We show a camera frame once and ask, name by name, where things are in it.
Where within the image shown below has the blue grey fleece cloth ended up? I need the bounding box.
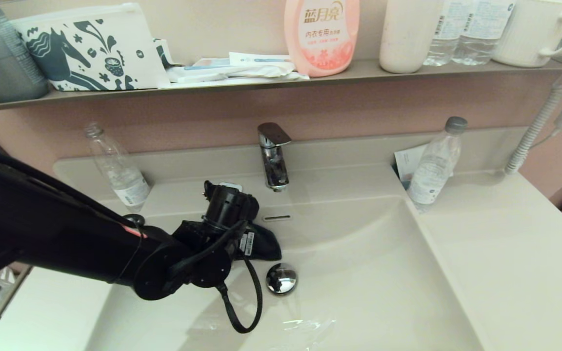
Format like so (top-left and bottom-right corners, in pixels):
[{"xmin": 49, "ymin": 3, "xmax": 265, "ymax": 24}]
[{"xmin": 249, "ymin": 222, "xmax": 282, "ymax": 261}]

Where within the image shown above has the chrome sink faucet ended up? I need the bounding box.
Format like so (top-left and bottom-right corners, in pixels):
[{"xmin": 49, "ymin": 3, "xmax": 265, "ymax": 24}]
[{"xmin": 257, "ymin": 122, "xmax": 293, "ymax": 192}]

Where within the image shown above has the white ceramic sink vanity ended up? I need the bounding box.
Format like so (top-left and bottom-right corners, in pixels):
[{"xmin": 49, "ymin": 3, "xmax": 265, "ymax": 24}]
[{"xmin": 0, "ymin": 128, "xmax": 562, "ymax": 351}]

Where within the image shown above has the chrome drain stopper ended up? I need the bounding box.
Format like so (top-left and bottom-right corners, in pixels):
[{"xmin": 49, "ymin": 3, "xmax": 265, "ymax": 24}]
[{"xmin": 266, "ymin": 263, "xmax": 298, "ymax": 295}]

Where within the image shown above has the clear uncapped plastic bottle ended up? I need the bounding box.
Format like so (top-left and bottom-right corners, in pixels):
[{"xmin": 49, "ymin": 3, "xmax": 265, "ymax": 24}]
[{"xmin": 85, "ymin": 122, "xmax": 152, "ymax": 215}]

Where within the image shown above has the crumpled white plastic packet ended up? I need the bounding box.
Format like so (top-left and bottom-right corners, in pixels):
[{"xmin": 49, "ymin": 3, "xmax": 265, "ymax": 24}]
[{"xmin": 167, "ymin": 62, "xmax": 310, "ymax": 84}]

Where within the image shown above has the white blue toothbrush packet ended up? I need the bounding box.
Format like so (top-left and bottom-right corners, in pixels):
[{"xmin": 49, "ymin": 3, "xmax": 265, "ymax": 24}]
[{"xmin": 229, "ymin": 52, "xmax": 294, "ymax": 66}]

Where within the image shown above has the white paper card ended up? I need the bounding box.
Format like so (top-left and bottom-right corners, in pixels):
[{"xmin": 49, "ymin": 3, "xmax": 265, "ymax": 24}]
[{"xmin": 394, "ymin": 145, "xmax": 455, "ymax": 191}]

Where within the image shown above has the small white patterned box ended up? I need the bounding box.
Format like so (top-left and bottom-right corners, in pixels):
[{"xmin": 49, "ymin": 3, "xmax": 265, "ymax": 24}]
[{"xmin": 154, "ymin": 39, "xmax": 184, "ymax": 68}]

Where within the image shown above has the clear bottle with grey cap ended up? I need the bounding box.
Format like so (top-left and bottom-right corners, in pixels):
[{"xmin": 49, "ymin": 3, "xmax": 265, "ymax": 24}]
[{"xmin": 407, "ymin": 117, "xmax": 468, "ymax": 213}]

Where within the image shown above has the pink laundry detergent bottle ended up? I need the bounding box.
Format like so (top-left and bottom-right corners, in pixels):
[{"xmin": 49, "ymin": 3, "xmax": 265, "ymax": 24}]
[{"xmin": 284, "ymin": 0, "xmax": 361, "ymax": 78}]

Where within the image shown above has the white pouch with horse print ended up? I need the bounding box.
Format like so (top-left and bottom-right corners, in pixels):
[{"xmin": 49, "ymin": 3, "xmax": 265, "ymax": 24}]
[{"xmin": 12, "ymin": 2, "xmax": 171, "ymax": 91}]

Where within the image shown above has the cream tumbler cup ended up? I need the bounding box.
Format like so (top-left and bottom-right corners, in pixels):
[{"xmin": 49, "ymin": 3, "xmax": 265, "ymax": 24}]
[{"xmin": 379, "ymin": 0, "xmax": 444, "ymax": 74}]

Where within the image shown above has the clear labelled water bottle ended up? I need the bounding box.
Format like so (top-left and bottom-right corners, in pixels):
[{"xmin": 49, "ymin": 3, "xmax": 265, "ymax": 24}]
[
  {"xmin": 453, "ymin": 0, "xmax": 516, "ymax": 66},
  {"xmin": 423, "ymin": 0, "xmax": 477, "ymax": 67}
]

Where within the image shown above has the grey cylindrical bottle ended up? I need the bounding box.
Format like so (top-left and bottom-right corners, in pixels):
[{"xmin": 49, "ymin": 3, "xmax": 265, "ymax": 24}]
[{"xmin": 0, "ymin": 0, "xmax": 51, "ymax": 103}]

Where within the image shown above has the white ribbed mug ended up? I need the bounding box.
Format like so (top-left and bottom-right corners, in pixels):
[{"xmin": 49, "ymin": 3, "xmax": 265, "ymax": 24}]
[{"xmin": 492, "ymin": 0, "xmax": 562, "ymax": 68}]

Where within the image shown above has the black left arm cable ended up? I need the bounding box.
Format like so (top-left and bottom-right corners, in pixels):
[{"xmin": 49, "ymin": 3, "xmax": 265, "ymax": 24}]
[{"xmin": 215, "ymin": 253, "xmax": 264, "ymax": 334}]

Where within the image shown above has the grey wall shelf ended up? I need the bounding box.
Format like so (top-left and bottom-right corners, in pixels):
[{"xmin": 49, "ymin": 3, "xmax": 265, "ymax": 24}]
[{"xmin": 0, "ymin": 59, "xmax": 562, "ymax": 114}]

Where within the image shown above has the white coiled cord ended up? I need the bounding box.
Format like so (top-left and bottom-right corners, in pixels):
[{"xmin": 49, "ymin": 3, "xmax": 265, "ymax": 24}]
[{"xmin": 504, "ymin": 80, "xmax": 562, "ymax": 175}]

